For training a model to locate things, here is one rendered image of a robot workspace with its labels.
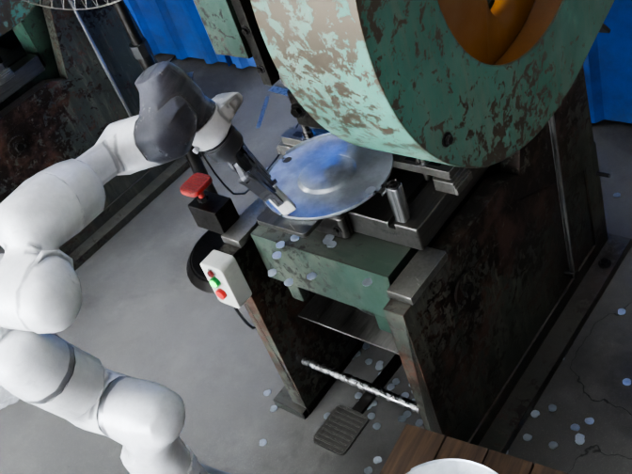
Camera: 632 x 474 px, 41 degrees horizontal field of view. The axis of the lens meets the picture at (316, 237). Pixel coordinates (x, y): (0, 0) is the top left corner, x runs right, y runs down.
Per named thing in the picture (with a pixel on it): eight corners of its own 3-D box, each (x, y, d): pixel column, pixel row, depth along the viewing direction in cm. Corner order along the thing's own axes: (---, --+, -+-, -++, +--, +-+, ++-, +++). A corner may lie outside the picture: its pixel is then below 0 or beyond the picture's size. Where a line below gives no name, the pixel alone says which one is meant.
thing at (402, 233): (422, 251, 175) (417, 230, 172) (264, 206, 203) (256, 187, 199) (492, 162, 190) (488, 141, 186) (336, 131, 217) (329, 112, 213)
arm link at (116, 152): (60, 165, 127) (185, 88, 149) (-8, 187, 138) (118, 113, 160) (96, 229, 130) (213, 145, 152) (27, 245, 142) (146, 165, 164)
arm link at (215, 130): (180, 144, 156) (199, 162, 159) (233, 104, 152) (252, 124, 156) (177, 109, 165) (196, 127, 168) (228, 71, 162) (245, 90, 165)
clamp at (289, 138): (331, 166, 196) (319, 131, 190) (277, 153, 206) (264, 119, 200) (346, 150, 199) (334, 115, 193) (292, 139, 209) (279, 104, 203)
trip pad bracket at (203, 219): (242, 270, 208) (213, 210, 195) (214, 260, 213) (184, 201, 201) (257, 253, 210) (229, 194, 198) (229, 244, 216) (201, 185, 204)
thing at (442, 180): (458, 196, 176) (449, 156, 169) (391, 180, 186) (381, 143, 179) (472, 177, 179) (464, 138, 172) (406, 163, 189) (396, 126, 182)
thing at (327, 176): (330, 237, 166) (329, 234, 166) (237, 197, 185) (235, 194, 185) (420, 150, 178) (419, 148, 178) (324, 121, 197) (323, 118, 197)
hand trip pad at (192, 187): (205, 218, 199) (193, 194, 194) (188, 213, 203) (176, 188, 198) (225, 199, 203) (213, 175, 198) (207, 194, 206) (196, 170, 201)
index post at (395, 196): (405, 224, 174) (394, 188, 168) (393, 220, 176) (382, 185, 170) (412, 214, 176) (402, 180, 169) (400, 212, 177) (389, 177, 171)
